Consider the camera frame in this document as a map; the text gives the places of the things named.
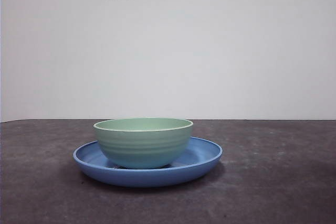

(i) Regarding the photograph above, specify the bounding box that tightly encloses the green ribbed bowl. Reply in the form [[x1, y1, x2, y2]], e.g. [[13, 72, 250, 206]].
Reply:
[[93, 118, 195, 169]]

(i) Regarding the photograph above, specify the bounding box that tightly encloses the blue round plate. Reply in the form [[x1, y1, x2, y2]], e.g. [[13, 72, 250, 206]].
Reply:
[[72, 136, 224, 188]]

